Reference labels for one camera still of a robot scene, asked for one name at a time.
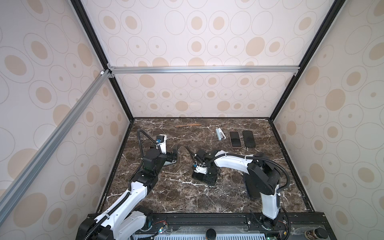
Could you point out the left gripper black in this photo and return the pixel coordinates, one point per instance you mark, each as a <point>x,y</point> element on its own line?
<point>169,157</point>

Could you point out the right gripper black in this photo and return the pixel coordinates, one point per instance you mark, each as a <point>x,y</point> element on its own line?
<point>205,182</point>

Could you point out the black phone case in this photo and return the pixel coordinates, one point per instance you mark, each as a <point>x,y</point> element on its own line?
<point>210,178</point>

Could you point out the pink phone case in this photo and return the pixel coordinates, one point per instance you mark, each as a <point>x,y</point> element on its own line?
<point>235,139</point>

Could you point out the black phone case horizontal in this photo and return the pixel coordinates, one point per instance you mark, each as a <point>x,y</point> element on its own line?
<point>249,139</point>

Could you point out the light blue phone case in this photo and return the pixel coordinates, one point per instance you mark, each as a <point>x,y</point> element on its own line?
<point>169,162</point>

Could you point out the black phone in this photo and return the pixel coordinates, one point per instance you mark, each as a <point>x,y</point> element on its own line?
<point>252,190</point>

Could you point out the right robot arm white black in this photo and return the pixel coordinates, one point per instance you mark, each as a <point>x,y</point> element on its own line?
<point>269,177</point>

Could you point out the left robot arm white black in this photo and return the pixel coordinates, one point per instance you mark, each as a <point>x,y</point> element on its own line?
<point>123,218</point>

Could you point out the small white blue box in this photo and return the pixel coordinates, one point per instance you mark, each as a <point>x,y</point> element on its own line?
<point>220,134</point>

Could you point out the brown wooden stick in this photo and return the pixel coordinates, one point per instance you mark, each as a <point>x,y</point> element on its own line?
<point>188,125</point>

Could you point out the black knob front centre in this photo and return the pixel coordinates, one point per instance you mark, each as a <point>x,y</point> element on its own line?
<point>211,234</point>

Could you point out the black round button right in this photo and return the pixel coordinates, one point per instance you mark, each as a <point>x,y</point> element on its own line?
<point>316,234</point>

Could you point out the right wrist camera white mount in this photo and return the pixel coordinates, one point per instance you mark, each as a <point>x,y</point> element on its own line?
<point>201,170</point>

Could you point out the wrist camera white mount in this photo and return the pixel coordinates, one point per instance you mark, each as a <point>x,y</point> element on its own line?
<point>161,143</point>
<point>201,170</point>

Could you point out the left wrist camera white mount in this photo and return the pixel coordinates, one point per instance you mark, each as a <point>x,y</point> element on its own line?
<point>161,143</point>

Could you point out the horizontal aluminium rail back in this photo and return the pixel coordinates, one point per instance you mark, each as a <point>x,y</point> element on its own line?
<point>201,70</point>

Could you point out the diagonal aluminium rail left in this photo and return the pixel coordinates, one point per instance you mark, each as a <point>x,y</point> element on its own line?
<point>20,185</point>

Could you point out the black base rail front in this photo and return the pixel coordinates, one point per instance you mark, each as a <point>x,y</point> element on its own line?
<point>231,226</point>

